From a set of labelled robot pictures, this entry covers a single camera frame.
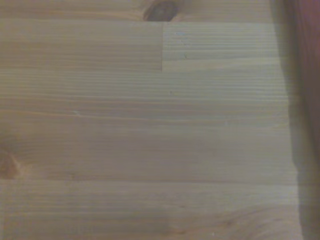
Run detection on rust red shorts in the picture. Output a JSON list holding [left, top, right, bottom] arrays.
[[270, 0, 320, 240]]

